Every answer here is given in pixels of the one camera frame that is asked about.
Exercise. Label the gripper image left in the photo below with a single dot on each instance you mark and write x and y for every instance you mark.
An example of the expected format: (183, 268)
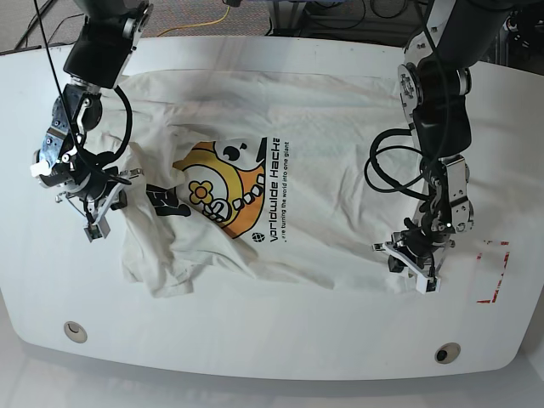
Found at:
(90, 182)

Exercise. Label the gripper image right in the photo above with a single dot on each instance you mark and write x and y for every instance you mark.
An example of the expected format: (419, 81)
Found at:
(419, 250)

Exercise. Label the white t-shirt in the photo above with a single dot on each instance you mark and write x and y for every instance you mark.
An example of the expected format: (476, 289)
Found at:
(261, 174)

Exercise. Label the red tape rectangle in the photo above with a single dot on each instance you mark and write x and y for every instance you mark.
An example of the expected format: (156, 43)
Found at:
(490, 269)

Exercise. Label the right table grommet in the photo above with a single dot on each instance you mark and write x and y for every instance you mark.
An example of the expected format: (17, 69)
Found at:
(447, 353)

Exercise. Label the table grommet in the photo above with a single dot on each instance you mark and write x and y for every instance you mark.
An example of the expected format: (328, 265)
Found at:
(447, 353)
(75, 332)

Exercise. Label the left table grommet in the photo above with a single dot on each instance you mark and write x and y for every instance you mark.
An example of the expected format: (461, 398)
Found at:
(75, 332)

